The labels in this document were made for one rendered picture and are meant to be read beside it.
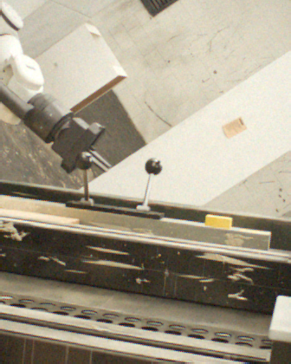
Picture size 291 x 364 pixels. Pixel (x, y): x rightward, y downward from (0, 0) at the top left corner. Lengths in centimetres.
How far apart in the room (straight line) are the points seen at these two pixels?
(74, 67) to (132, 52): 325
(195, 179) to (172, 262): 430
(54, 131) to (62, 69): 511
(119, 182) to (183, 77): 450
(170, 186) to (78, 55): 186
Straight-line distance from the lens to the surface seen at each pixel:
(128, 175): 533
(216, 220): 146
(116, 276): 98
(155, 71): 974
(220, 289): 95
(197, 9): 973
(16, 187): 181
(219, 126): 521
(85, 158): 145
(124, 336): 53
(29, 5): 397
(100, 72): 657
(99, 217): 150
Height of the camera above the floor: 180
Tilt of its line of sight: 12 degrees down
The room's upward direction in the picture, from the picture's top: 57 degrees clockwise
